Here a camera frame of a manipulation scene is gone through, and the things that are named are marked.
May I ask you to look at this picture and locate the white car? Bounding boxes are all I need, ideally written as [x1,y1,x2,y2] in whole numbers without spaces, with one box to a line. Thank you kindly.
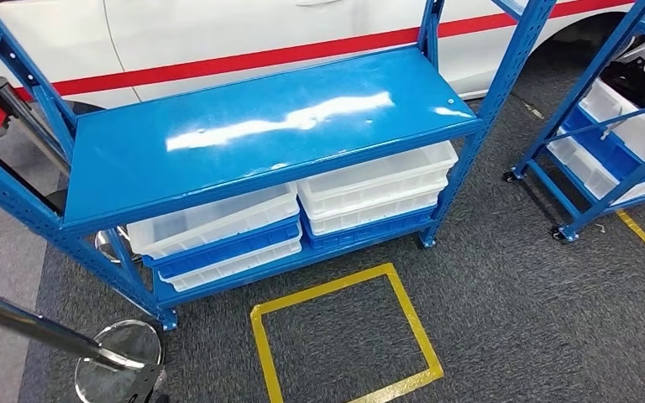
[0,0,645,138]

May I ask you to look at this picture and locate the black stanchion post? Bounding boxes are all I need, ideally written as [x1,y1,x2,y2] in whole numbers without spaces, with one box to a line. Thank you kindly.
[0,76,134,265]

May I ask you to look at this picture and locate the blue wheeled bin rack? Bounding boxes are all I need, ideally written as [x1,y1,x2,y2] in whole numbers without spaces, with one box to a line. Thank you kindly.
[503,0,645,243]

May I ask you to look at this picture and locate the chrome stanchion post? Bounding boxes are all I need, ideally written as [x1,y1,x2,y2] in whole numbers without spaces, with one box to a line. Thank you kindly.
[0,282,165,403]

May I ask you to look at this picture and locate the blue metal shelf rack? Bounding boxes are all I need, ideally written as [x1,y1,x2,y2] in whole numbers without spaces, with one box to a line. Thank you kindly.
[0,0,558,333]

